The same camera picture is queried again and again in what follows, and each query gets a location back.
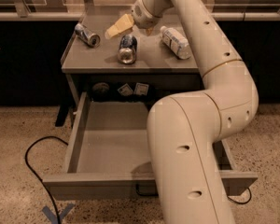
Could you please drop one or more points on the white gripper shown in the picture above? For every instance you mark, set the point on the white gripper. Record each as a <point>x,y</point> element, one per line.
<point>142,15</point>

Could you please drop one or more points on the blue pepsi can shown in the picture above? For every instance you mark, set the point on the blue pepsi can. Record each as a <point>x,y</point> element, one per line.
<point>127,49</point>

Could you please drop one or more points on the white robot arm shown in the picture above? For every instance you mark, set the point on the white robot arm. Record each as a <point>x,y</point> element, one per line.
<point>182,128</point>

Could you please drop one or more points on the silver blue soda can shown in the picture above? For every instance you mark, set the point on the silver blue soda can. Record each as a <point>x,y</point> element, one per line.
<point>87,36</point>

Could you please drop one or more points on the open grey top drawer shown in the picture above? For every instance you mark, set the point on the open grey top drawer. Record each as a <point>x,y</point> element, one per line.
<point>108,154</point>

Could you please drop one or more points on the white plastic bottle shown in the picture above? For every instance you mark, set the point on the white plastic bottle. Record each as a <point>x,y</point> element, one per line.
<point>176,42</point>

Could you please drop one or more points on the grey metal cabinet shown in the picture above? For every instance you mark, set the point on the grey metal cabinet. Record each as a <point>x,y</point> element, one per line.
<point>155,64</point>

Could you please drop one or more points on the white tag right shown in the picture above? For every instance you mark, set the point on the white tag right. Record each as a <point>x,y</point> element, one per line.
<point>141,89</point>

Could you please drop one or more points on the white tag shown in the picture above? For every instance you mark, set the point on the white tag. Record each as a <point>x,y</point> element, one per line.
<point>141,89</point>
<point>125,90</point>

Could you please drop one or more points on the white tag left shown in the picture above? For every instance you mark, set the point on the white tag left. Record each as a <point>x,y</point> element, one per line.
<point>125,90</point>

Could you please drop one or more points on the round dark object under cabinet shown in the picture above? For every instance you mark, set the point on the round dark object under cabinet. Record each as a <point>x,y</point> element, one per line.
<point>100,90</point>

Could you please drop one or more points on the blue tape floor mark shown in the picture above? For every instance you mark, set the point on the blue tape floor mark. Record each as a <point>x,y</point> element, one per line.
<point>56,217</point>

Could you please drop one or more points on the black metal drawer handle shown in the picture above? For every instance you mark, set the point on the black metal drawer handle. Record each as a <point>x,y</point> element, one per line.
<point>146,191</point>

